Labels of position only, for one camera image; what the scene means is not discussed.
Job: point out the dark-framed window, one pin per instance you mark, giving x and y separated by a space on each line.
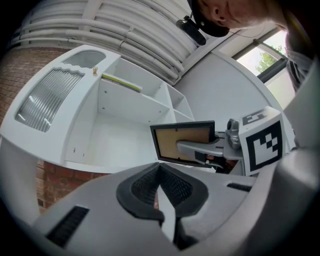
265 57

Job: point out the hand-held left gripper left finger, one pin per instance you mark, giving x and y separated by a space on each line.
100 200

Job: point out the white shelf cabinet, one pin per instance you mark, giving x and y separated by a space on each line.
120 140

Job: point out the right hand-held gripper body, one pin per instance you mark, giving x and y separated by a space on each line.
262 142

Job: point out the row of white ceiling pipes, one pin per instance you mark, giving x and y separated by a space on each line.
120 27

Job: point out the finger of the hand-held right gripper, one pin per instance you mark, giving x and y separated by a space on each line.
207 160
197 146

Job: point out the person's face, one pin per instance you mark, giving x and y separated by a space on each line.
240 11

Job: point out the black head-mounted camera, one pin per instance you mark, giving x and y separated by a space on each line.
192 30

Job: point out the person's grey shirt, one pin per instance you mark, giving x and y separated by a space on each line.
298 62

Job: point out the yellow-green flat book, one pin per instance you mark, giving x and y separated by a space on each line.
122 82

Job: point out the small brass knob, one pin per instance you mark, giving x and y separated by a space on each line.
95 70

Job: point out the black picture frame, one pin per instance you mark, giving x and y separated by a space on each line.
167 140

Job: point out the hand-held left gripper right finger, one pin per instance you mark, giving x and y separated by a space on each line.
215 200

